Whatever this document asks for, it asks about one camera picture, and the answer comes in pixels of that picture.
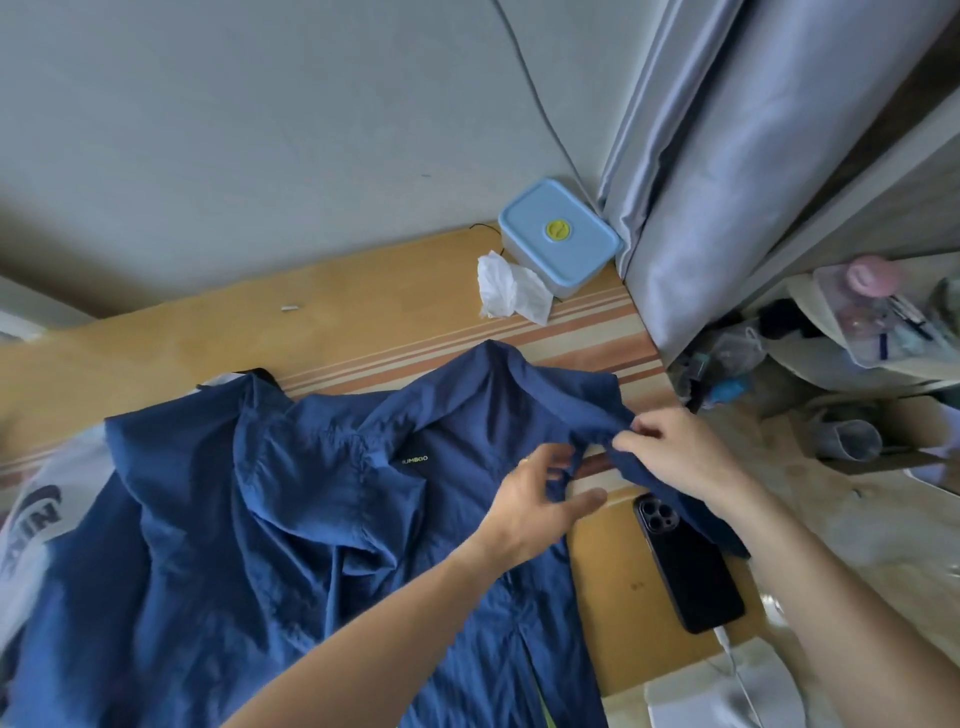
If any black smartphone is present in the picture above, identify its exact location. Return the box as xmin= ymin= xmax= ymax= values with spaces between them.
xmin=633 ymin=492 xmax=746 ymax=635

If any person's left hand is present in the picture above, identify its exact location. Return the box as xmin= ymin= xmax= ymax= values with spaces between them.
xmin=472 ymin=441 xmax=610 ymax=578

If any pink cap bottle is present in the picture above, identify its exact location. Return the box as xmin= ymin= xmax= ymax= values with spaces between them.
xmin=813 ymin=254 xmax=905 ymax=339

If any person's right hand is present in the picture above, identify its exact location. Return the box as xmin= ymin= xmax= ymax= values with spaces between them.
xmin=610 ymin=406 xmax=756 ymax=520

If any grey bag with black strap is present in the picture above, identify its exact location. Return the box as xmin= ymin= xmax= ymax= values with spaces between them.
xmin=0 ymin=367 xmax=283 ymax=654

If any white round fan base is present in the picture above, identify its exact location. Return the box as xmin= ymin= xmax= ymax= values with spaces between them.
xmin=644 ymin=637 xmax=808 ymax=728

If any white charging cable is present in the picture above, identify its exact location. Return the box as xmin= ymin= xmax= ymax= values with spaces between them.
xmin=712 ymin=626 xmax=766 ymax=728

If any person's left forearm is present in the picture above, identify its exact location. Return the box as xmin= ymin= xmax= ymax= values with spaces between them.
xmin=221 ymin=536 xmax=511 ymax=728

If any cardboard box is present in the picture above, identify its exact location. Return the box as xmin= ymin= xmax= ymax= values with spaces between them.
xmin=787 ymin=393 xmax=960 ymax=478

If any blue lidded box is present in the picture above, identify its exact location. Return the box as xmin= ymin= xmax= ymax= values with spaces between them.
xmin=497 ymin=177 xmax=624 ymax=300

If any thin dark wall cable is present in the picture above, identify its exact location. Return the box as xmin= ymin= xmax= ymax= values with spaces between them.
xmin=491 ymin=0 xmax=601 ymax=215

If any clear plastic cup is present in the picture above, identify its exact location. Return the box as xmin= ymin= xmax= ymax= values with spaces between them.
xmin=813 ymin=418 xmax=885 ymax=463

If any grey curtain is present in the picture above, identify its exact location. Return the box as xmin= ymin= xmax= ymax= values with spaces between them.
xmin=597 ymin=0 xmax=960 ymax=369

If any navy blue hooded jacket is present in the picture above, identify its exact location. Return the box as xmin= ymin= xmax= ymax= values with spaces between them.
xmin=0 ymin=338 xmax=751 ymax=728

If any crumpled white tissue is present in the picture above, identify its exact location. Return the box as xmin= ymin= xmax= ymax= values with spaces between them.
xmin=476 ymin=251 xmax=555 ymax=326

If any person's right forearm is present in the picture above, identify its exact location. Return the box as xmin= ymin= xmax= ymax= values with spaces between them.
xmin=719 ymin=479 xmax=960 ymax=728

